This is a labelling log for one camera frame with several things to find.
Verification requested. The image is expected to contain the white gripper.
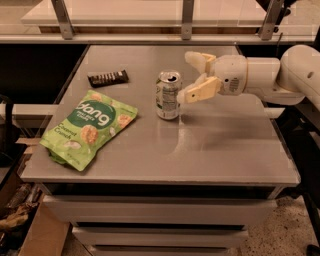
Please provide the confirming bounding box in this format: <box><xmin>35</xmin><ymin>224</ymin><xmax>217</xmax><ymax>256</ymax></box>
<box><xmin>177</xmin><ymin>51</ymin><xmax>248</xmax><ymax>104</ymax></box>

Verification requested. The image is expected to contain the white green 7up can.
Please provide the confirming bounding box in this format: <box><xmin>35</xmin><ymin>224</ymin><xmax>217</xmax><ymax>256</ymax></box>
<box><xmin>155</xmin><ymin>70</ymin><xmax>182</xmax><ymax>120</ymax></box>

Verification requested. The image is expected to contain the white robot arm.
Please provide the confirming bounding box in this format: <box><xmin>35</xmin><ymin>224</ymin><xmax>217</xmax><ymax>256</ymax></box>
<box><xmin>177</xmin><ymin>45</ymin><xmax>320</xmax><ymax>110</ymax></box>

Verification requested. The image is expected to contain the dark chocolate bar wrapper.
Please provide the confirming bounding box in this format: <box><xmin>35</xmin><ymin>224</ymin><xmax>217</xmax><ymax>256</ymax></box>
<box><xmin>87</xmin><ymin>70</ymin><xmax>129</xmax><ymax>88</ymax></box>

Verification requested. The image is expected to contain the grey drawer cabinet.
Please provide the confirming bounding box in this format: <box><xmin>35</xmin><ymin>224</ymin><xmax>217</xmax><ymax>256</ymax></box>
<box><xmin>22</xmin><ymin>46</ymin><xmax>299</xmax><ymax>256</ymax></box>

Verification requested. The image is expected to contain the white countertop slab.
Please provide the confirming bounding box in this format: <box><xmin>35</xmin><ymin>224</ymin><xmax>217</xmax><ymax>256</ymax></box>
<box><xmin>21</xmin><ymin>0</ymin><xmax>268</xmax><ymax>28</ymax></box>

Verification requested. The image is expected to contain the green Dang snack bag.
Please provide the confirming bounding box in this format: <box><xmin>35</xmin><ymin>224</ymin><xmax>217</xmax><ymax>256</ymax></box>
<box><xmin>40</xmin><ymin>90</ymin><xmax>138</xmax><ymax>171</ymax></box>

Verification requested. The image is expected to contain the brown cardboard box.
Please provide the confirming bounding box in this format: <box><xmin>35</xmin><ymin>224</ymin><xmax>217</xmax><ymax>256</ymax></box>
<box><xmin>18</xmin><ymin>202</ymin><xmax>69</xmax><ymax>256</ymax></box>

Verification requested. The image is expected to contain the middle metal bracket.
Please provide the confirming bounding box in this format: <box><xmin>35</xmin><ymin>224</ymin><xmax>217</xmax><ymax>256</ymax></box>
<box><xmin>181</xmin><ymin>0</ymin><xmax>194</xmax><ymax>40</ymax></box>

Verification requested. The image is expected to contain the metal bracket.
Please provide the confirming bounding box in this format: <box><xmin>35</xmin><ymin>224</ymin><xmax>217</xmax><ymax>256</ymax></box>
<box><xmin>51</xmin><ymin>0</ymin><xmax>74</xmax><ymax>40</ymax></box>
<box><xmin>258</xmin><ymin>0</ymin><xmax>284</xmax><ymax>41</ymax></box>
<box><xmin>181</xmin><ymin>0</ymin><xmax>194</xmax><ymax>40</ymax></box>

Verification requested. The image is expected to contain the right metal bracket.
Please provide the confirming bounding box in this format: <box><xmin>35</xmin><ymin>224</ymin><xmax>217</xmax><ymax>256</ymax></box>
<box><xmin>258</xmin><ymin>0</ymin><xmax>284</xmax><ymax>41</ymax></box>

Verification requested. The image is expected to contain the left metal bracket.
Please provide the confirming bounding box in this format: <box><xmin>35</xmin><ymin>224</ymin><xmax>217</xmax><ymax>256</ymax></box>
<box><xmin>51</xmin><ymin>0</ymin><xmax>74</xmax><ymax>40</ymax></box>

